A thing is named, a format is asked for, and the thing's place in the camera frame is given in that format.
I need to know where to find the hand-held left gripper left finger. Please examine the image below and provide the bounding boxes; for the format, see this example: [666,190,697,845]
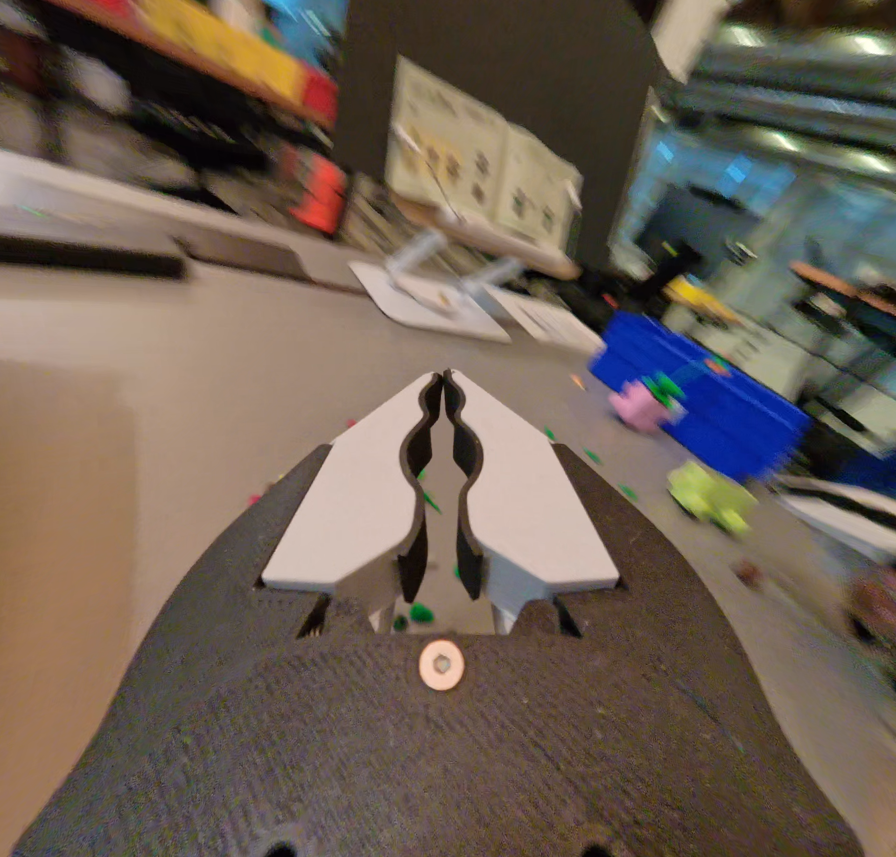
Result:
[260,370,446,633]

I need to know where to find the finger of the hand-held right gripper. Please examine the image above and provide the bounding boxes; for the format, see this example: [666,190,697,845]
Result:
[776,478,896,522]
[780,496,896,564]

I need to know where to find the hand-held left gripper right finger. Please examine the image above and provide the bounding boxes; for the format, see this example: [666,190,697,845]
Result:
[443,369,623,635]

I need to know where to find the small toy pieces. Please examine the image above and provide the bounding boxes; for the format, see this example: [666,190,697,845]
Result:
[245,373,641,634]

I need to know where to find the pale green instruction booklet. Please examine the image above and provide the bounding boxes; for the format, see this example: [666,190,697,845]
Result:
[384,56,584,251]

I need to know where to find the lime toy brick build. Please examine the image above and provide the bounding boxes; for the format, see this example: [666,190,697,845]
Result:
[666,460,760,536]

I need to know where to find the blue plastic bin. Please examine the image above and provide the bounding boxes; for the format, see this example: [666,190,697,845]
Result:
[590,310,814,481]

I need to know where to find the pink toy brick build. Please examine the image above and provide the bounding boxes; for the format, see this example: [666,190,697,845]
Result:
[608,373,690,436]

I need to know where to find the white paper sheet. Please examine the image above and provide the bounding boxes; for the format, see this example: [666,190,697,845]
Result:
[489,285,607,352]

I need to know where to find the white book stand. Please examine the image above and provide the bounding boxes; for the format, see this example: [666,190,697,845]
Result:
[349,195,585,346]

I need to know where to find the yellow plastic bin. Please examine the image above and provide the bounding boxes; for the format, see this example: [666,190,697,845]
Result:
[661,275,742,326]

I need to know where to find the white panel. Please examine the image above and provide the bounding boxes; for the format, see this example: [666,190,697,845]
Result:
[651,0,730,87]

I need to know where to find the shelf of colourful boxes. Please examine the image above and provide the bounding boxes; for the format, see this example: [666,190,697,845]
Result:
[0,0,351,242]

